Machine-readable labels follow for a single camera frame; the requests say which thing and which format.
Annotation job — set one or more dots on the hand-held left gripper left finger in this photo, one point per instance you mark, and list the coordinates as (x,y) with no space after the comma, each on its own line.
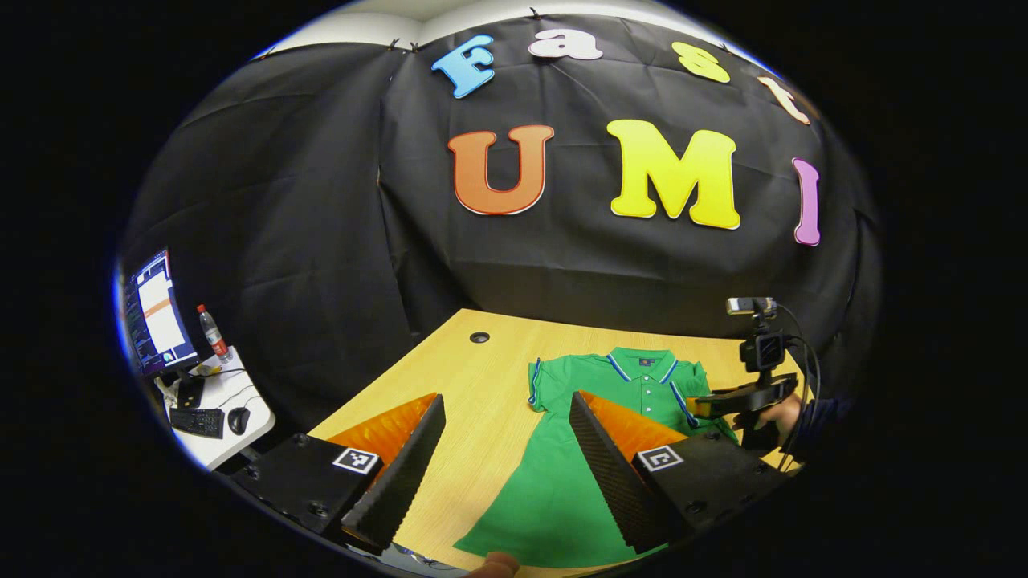
(401,482)

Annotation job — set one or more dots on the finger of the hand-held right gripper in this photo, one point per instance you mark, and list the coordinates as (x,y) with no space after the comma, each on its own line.
(719,401)

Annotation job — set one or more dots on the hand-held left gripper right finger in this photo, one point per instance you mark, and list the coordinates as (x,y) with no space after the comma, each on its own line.
(610,474)

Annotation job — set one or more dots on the green T-shirt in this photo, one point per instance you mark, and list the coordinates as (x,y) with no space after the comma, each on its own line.
(554,482)

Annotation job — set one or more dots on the black computer mouse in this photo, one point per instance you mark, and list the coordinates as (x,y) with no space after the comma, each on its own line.
(238,421)

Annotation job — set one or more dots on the white side desk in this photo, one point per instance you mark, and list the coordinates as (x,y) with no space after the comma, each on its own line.
(210,449)

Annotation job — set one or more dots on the black keyboard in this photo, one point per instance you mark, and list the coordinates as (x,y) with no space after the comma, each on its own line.
(197,422)

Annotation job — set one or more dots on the plastic drink bottle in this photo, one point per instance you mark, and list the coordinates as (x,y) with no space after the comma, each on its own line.
(213,335)

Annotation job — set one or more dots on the black backdrop cloth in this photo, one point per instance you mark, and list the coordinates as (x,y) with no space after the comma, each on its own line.
(321,241)

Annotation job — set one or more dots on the computer monitor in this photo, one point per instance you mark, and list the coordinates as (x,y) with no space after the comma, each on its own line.
(157,313)

